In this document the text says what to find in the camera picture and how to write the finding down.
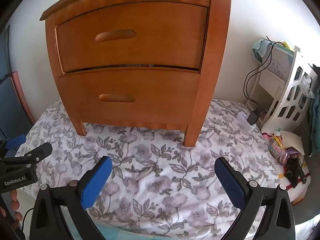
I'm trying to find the wooden nightstand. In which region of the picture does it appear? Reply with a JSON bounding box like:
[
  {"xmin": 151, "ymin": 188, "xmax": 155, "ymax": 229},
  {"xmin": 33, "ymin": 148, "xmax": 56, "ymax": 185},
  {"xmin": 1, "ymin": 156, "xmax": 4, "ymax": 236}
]
[{"xmin": 39, "ymin": 0, "xmax": 238, "ymax": 147}]

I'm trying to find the person's left hand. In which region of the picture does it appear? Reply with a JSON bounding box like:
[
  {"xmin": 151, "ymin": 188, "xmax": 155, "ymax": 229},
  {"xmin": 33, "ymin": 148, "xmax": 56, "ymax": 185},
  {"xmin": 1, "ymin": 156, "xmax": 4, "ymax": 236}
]
[{"xmin": 0, "ymin": 189, "xmax": 23, "ymax": 222}]

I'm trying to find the grey floral blanket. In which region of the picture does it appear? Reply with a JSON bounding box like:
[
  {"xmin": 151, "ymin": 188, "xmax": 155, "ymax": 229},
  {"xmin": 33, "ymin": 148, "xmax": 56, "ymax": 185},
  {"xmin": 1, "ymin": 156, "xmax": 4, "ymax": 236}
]
[{"xmin": 15, "ymin": 97, "xmax": 283, "ymax": 240}]

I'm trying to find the black charger adapter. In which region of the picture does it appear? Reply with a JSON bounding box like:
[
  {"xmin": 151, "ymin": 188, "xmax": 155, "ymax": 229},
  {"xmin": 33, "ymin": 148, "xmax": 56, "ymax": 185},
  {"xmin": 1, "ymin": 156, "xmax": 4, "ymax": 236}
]
[{"xmin": 247, "ymin": 111, "xmax": 262, "ymax": 125}]

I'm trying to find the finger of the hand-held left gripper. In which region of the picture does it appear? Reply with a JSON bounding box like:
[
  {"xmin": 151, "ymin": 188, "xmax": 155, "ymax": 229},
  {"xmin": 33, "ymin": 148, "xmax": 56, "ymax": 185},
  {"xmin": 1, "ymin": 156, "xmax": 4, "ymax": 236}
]
[
  {"xmin": 0, "ymin": 142, "xmax": 53, "ymax": 171},
  {"xmin": 0, "ymin": 134, "xmax": 27, "ymax": 157}
]

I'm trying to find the white crochet mat red trim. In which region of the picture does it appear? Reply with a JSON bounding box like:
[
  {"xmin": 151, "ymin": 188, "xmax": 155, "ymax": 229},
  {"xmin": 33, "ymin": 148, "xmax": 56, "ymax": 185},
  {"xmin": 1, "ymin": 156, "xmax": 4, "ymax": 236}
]
[{"xmin": 277, "ymin": 169, "xmax": 308, "ymax": 201}]

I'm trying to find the pink round case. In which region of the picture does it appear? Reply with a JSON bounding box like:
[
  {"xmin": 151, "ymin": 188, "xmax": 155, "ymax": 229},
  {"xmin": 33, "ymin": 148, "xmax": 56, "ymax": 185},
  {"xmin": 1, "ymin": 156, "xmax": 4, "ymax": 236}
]
[{"xmin": 279, "ymin": 150, "xmax": 291, "ymax": 165}]

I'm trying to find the white power strip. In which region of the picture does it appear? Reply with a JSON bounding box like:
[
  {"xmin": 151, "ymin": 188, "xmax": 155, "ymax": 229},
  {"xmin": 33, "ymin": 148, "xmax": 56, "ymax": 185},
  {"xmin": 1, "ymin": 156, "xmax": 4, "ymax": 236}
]
[{"xmin": 236, "ymin": 111, "xmax": 258, "ymax": 133}]

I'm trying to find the white lattice shelf rack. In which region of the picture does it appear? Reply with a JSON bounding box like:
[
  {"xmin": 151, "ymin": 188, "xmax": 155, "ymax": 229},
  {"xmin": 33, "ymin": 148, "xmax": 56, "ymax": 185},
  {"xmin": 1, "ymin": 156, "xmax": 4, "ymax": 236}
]
[{"xmin": 250, "ymin": 40, "xmax": 317, "ymax": 134}]

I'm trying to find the thin black cable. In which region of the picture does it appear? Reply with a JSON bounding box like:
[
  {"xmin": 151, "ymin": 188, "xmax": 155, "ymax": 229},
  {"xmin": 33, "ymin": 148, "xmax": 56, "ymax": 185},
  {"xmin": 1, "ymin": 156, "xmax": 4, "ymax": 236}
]
[{"xmin": 21, "ymin": 207, "xmax": 36, "ymax": 233}]

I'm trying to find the clear plastic wrap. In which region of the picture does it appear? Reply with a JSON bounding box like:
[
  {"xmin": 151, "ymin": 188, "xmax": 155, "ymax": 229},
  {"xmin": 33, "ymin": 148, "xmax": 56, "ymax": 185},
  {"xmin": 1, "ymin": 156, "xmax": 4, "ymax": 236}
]
[{"xmin": 301, "ymin": 76, "xmax": 315, "ymax": 98}]

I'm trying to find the dark blue panel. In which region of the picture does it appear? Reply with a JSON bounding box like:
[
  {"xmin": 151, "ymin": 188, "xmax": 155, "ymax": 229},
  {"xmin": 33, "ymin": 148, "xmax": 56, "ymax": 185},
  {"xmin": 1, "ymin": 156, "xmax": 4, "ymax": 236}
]
[{"xmin": 0, "ymin": 25, "xmax": 28, "ymax": 142}]

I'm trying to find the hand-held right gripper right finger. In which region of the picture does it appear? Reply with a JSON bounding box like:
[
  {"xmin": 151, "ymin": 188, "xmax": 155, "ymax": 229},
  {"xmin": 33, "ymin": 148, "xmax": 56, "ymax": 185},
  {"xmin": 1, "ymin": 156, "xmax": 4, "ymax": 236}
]
[{"xmin": 214, "ymin": 157, "xmax": 296, "ymax": 240}]

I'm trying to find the cream paper sheet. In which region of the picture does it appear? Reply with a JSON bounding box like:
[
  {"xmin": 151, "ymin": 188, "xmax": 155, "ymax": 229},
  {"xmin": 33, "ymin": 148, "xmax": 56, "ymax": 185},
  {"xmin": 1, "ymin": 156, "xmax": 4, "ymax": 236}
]
[{"xmin": 281, "ymin": 130, "xmax": 306, "ymax": 156}]

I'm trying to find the pale printed storage box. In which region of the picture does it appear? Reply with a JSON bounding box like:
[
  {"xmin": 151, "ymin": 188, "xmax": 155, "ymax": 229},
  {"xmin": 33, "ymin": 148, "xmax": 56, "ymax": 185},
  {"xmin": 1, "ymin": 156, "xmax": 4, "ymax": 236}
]
[{"xmin": 269, "ymin": 45, "xmax": 295, "ymax": 80}]

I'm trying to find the teal clothes pile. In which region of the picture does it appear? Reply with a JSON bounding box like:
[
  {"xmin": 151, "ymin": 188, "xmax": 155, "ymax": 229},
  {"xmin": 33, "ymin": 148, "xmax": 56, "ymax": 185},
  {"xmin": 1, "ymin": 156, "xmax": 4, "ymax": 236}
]
[{"xmin": 309, "ymin": 65, "xmax": 320, "ymax": 155}]

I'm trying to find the pink padded bar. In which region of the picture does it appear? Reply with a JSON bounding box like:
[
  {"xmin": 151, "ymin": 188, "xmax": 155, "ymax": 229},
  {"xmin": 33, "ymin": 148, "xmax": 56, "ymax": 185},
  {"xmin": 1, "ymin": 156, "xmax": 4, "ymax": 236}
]
[{"xmin": 11, "ymin": 71, "xmax": 35, "ymax": 125}]

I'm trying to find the teal cloth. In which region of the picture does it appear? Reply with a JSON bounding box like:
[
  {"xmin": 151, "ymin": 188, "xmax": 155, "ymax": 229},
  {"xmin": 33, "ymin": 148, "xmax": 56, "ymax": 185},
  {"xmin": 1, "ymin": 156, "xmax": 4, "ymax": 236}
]
[{"xmin": 252, "ymin": 39, "xmax": 273, "ymax": 63}]

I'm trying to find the colourful patterned roll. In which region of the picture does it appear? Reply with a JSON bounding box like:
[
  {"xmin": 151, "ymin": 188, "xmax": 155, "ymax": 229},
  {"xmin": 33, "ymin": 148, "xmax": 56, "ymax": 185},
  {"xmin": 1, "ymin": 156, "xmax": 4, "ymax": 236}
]
[{"xmin": 268, "ymin": 140, "xmax": 282, "ymax": 158}]

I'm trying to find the wooden nightstand drawer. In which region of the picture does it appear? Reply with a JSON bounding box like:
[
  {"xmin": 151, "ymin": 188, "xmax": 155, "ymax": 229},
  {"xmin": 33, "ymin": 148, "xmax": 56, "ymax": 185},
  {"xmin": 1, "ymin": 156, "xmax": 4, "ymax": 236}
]
[
  {"xmin": 58, "ymin": 66, "xmax": 202, "ymax": 126},
  {"xmin": 55, "ymin": 1, "xmax": 209, "ymax": 74}
]

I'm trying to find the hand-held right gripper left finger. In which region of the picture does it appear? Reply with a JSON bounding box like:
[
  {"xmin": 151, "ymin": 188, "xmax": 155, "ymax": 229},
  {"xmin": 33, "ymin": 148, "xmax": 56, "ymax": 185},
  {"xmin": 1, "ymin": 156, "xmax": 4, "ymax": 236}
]
[{"xmin": 29, "ymin": 156, "xmax": 113, "ymax": 240}]

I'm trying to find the black plastic toy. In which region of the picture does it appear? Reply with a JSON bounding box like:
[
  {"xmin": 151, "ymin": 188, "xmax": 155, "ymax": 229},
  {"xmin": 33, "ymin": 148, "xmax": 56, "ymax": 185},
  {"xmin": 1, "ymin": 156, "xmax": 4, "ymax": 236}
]
[{"xmin": 284, "ymin": 155, "xmax": 310, "ymax": 188}]

